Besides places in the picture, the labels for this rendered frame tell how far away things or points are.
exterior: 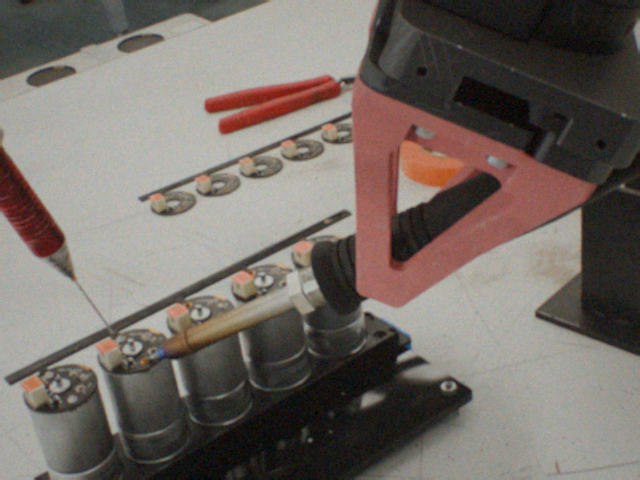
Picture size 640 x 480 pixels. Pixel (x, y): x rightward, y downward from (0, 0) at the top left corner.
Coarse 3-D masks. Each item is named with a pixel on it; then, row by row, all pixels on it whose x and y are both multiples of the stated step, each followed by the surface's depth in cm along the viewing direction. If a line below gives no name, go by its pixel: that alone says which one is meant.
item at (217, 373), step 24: (192, 312) 40; (192, 360) 40; (216, 360) 40; (240, 360) 41; (192, 384) 40; (216, 384) 40; (240, 384) 41; (192, 408) 41; (216, 408) 41; (240, 408) 41
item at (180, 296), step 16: (320, 224) 44; (288, 240) 44; (256, 256) 43; (224, 272) 42; (192, 288) 42; (160, 304) 41; (128, 320) 40; (96, 336) 40; (64, 352) 39; (32, 368) 39; (48, 368) 39
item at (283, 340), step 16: (240, 304) 41; (272, 320) 41; (288, 320) 41; (256, 336) 41; (272, 336) 41; (288, 336) 41; (304, 336) 42; (256, 352) 42; (272, 352) 42; (288, 352) 42; (304, 352) 43; (256, 368) 42; (272, 368) 42; (288, 368) 42; (304, 368) 43; (256, 384) 43; (272, 384) 42; (288, 384) 42
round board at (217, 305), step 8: (200, 296) 41; (208, 296) 41; (216, 296) 41; (184, 304) 41; (192, 304) 41; (200, 304) 41; (208, 304) 41; (216, 304) 41; (224, 304) 40; (232, 304) 40; (216, 312) 40; (224, 312) 40; (168, 320) 40; (208, 320) 40; (168, 328) 40
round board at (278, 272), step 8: (264, 264) 42; (272, 264) 42; (256, 272) 42; (264, 272) 42; (272, 272) 42; (280, 272) 42; (288, 272) 42; (280, 280) 41; (232, 288) 41; (264, 288) 41; (272, 288) 41; (240, 296) 41; (256, 296) 41
